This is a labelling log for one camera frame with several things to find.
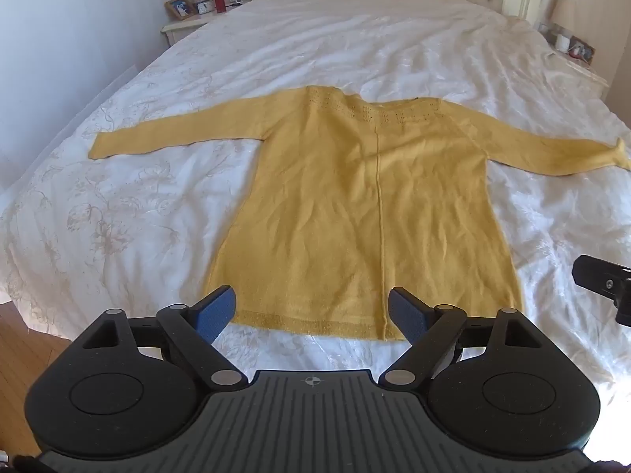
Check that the yellow knit sweater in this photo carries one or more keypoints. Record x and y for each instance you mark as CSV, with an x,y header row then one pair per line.
x,y
369,197

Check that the cream nightstand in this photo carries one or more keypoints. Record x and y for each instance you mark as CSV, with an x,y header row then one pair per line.
x,y
187,27

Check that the white table lamp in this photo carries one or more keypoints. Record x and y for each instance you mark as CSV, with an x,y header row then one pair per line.
x,y
563,12

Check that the dark photo frame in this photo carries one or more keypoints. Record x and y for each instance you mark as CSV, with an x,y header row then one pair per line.
x,y
582,50

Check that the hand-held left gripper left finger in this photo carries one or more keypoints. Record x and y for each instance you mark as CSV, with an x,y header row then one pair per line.
x,y
216,314

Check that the white embroidered bedspread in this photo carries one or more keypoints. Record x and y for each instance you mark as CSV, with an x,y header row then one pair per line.
x,y
345,44

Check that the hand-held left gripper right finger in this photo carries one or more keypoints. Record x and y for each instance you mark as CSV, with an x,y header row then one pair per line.
x,y
410,316

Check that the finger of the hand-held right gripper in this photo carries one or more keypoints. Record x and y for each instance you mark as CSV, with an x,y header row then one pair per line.
x,y
599,276

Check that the wooden photo frame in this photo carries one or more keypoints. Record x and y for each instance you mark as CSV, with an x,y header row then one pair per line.
x,y
178,8

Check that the white cup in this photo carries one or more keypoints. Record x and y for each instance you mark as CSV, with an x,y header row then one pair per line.
x,y
563,43

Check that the small white alarm clock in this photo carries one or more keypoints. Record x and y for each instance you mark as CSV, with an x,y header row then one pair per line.
x,y
204,7

